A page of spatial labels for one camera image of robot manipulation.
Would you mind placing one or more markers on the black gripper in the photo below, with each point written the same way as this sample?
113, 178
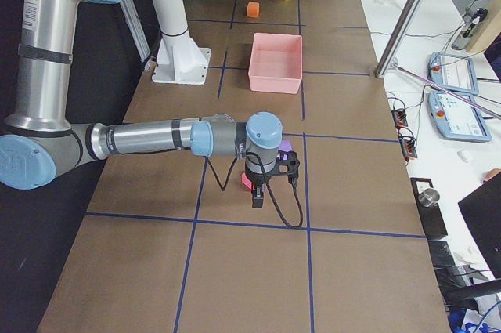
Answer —
257, 181

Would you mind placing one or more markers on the red foam block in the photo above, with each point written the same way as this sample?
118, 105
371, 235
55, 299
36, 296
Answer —
245, 181

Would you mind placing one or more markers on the orange foam block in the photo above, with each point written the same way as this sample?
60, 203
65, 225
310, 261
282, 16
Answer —
253, 9

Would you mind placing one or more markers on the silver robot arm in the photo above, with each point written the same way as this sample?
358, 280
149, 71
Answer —
41, 144

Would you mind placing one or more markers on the pink plastic bin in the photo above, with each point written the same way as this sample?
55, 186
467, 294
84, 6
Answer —
276, 63

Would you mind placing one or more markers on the purple foam block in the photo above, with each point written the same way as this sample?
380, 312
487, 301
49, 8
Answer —
285, 146

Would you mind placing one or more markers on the small metal cup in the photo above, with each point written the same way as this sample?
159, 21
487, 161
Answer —
428, 197

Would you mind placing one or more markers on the long metal rod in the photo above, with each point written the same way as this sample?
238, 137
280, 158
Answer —
446, 91

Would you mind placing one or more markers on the near teach pendant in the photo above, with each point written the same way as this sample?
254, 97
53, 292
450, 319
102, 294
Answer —
456, 119

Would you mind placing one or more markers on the teach pendant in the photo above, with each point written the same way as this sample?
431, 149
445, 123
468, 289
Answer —
456, 119
456, 73

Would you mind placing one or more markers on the far teach pendant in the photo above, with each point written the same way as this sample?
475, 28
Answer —
456, 73

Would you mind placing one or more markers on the white mast base bracket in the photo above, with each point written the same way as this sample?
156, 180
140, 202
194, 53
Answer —
181, 61

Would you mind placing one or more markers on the aluminium frame post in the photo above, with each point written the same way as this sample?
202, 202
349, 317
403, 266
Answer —
397, 36

